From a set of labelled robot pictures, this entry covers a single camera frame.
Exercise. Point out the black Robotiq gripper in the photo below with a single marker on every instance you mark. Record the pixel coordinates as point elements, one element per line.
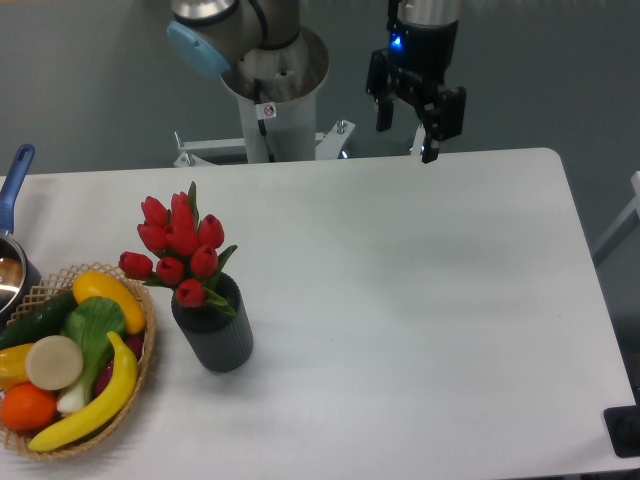
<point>412,68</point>

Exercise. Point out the red tulip bouquet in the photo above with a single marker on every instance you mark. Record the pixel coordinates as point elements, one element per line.
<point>184,253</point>

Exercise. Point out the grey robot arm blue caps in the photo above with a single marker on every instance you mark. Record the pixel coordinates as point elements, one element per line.
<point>212,36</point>

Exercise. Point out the dark grey ribbed vase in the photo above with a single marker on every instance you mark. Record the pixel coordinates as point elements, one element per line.
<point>220,342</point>

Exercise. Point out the dark red vegetable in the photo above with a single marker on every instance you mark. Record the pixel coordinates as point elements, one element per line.
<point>135,343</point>

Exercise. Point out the black device at table edge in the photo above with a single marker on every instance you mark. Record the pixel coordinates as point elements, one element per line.
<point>623,427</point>

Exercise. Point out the green bok choy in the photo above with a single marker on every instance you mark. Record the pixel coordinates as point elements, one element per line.
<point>87,326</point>

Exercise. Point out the yellow banana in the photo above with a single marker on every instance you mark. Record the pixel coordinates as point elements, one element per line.
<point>100,410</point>

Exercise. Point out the green cucumber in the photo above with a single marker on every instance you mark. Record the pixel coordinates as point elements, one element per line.
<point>44,320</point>

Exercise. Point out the beige round disc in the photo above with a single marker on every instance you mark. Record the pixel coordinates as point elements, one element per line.
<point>54,362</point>

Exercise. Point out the yellow bell pepper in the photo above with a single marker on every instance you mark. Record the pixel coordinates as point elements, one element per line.
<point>13,366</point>

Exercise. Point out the orange fruit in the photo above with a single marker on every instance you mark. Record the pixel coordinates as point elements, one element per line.
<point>27,408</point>

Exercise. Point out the woven wicker basket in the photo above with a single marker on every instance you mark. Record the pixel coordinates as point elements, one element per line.
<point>52,286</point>

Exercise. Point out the white furniture frame right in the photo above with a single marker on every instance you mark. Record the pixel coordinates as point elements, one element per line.
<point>620,228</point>

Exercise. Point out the blue handled steel pot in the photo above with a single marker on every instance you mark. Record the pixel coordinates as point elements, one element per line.
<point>18,274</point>

